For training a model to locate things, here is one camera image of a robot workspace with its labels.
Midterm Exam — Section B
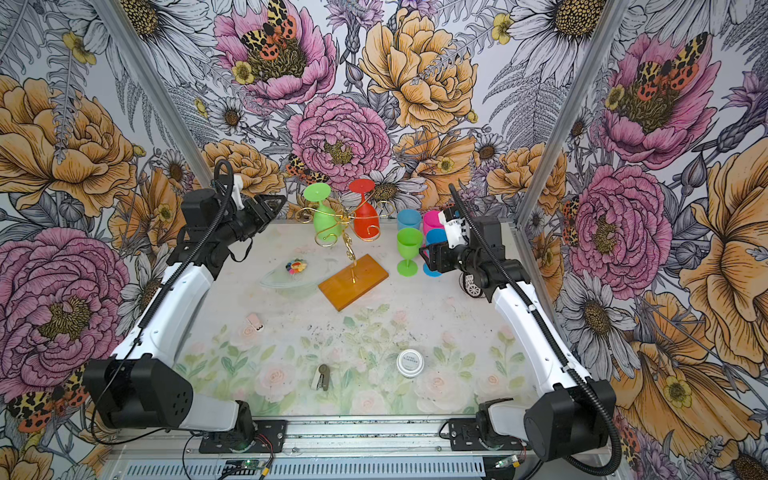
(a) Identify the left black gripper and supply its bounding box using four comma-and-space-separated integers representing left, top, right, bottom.
215, 192, 289, 244

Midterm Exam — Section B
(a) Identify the cyan wine glass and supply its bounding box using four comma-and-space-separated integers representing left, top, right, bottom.
423, 228, 447, 278

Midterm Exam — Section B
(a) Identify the green wine glass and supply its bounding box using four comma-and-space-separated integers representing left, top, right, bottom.
397, 227, 423, 277
303, 182, 342, 246

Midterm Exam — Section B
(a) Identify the magenta wine glass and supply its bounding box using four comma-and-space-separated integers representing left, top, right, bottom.
422, 210, 444, 235

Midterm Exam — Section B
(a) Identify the light blue wine glass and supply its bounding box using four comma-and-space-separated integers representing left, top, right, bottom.
397, 209, 422, 230

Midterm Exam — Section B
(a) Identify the red wine glass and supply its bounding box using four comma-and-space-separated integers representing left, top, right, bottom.
349, 179, 381, 241

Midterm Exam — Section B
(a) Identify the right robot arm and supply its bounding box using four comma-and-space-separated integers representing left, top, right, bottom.
419, 188, 622, 477

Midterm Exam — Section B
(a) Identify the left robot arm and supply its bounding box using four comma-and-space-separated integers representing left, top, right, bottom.
83, 159, 286, 451

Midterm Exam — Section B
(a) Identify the orange wooden rack base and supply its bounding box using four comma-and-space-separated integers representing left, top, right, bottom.
318, 254, 389, 312

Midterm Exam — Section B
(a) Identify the white mesh sink strainer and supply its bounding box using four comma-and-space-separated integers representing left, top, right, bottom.
461, 274, 484, 299

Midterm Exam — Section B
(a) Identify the clear dish with candies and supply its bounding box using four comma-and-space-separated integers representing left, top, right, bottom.
260, 257, 329, 290

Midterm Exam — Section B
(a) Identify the white round jar lid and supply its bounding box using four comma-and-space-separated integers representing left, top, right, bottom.
396, 349, 425, 378

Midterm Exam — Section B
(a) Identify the small pink white object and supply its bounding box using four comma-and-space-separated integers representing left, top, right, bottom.
246, 313, 264, 331

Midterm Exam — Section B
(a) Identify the small grey key fob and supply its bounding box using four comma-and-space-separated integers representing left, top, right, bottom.
311, 364, 330, 391

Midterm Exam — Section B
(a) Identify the gold wire glass rack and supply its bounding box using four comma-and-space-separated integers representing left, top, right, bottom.
296, 183, 382, 284

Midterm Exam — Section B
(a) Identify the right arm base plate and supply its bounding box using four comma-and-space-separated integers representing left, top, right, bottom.
438, 418, 526, 452

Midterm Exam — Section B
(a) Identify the aluminium front rail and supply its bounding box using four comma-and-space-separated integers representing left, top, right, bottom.
100, 415, 586, 479

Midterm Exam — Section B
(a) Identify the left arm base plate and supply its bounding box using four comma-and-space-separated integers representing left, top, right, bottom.
198, 420, 288, 454

